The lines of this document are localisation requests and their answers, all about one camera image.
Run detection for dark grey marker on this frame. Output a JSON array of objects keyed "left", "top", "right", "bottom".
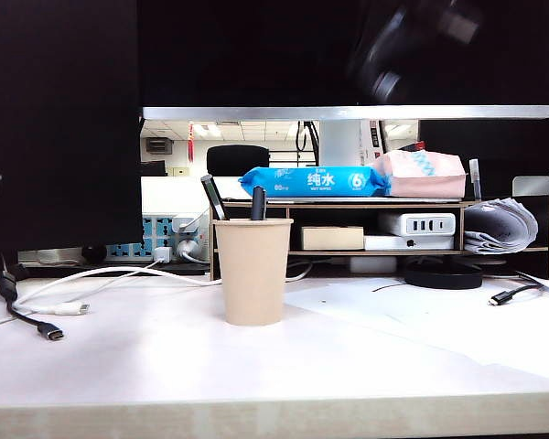
[{"left": 250, "top": 185, "right": 268, "bottom": 222}]

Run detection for beige paper cup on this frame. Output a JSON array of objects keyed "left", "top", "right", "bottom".
[{"left": 212, "top": 218, "right": 295, "bottom": 327}]

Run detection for blue wet wipes pack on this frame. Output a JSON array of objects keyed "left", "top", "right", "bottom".
[{"left": 237, "top": 165, "right": 392, "bottom": 198}]

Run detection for beige small box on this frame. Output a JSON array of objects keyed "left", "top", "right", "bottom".
[{"left": 300, "top": 225, "right": 365, "bottom": 252}]

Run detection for black pen with silver clip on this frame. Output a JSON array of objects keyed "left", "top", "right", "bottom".
[{"left": 199, "top": 174, "right": 230, "bottom": 221}]

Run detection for black office chair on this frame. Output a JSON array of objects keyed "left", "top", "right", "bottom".
[{"left": 205, "top": 145, "right": 271, "bottom": 177}]

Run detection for grey round power plug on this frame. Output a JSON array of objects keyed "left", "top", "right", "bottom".
[{"left": 176, "top": 238, "right": 210, "bottom": 265}]

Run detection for silver monitor stand column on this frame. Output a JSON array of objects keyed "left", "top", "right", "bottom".
[{"left": 318, "top": 119, "right": 362, "bottom": 168}]

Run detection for black wooden desk shelf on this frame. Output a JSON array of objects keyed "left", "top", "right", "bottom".
[{"left": 209, "top": 194, "right": 549, "bottom": 282}]

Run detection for white power brick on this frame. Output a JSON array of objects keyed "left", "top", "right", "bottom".
[{"left": 347, "top": 255, "right": 398, "bottom": 274}]

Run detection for white flat Apple box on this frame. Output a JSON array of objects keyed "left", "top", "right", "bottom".
[{"left": 363, "top": 234, "right": 456, "bottom": 252}]

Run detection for white power strip blue sockets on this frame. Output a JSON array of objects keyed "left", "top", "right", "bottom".
[{"left": 104, "top": 213, "right": 210, "bottom": 264}]

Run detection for white multi-port USB charger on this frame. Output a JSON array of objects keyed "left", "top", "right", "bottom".
[{"left": 378, "top": 211, "right": 457, "bottom": 238}]

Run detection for pink tissue pack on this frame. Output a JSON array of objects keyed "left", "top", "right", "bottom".
[{"left": 369, "top": 149, "right": 467, "bottom": 199}]

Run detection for black flat stand base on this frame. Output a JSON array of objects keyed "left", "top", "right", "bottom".
[{"left": 16, "top": 249, "right": 211, "bottom": 278}]

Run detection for silver-bezel large monitor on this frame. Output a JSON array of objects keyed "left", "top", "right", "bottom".
[{"left": 136, "top": 0, "right": 549, "bottom": 121}]

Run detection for large white paper sheet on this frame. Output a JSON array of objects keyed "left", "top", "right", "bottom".
[{"left": 283, "top": 276, "right": 549, "bottom": 380}]

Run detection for black round disc base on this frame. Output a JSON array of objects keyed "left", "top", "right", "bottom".
[{"left": 403, "top": 258, "right": 484, "bottom": 291}]

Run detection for rolled paper stack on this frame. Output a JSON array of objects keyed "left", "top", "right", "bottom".
[{"left": 462, "top": 197, "right": 540, "bottom": 255}]

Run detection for matte black monitor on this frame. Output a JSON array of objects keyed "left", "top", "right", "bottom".
[{"left": 0, "top": 0, "right": 143, "bottom": 284}]

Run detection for white plug adapter with cable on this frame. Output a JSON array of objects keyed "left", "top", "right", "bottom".
[{"left": 170, "top": 213, "right": 204, "bottom": 235}]

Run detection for grey wall-mounted box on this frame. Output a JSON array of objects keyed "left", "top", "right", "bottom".
[{"left": 145, "top": 137, "right": 174, "bottom": 155}]

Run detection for white USB-C cable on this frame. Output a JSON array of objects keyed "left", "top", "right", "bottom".
[{"left": 12, "top": 262, "right": 315, "bottom": 317}]

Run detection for black lightning cable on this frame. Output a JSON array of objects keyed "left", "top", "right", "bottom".
[{"left": 488, "top": 283, "right": 544, "bottom": 307}]

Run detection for black USB-C cable left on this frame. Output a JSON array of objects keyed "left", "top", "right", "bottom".
[{"left": 0, "top": 267, "right": 67, "bottom": 343}]

